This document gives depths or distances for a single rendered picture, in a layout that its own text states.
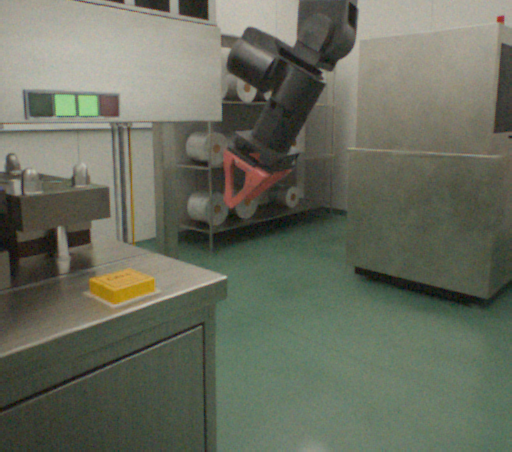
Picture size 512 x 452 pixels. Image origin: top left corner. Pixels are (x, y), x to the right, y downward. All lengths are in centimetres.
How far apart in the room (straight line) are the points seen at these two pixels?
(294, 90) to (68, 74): 80
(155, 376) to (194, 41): 104
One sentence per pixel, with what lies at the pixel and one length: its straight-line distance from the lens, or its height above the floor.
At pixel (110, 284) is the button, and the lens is 72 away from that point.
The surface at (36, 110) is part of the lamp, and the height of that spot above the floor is 117.
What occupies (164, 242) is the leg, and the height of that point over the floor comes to 72.
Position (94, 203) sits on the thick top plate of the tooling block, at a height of 100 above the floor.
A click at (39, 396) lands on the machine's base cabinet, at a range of 70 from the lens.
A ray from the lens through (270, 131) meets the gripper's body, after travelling 61.
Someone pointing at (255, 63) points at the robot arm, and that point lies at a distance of 63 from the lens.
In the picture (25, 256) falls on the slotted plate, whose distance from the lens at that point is 95.
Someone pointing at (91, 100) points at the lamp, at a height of 120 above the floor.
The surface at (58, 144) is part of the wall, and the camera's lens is 386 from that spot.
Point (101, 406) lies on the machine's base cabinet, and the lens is 76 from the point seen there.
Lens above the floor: 116
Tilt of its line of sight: 9 degrees down
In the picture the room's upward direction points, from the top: straight up
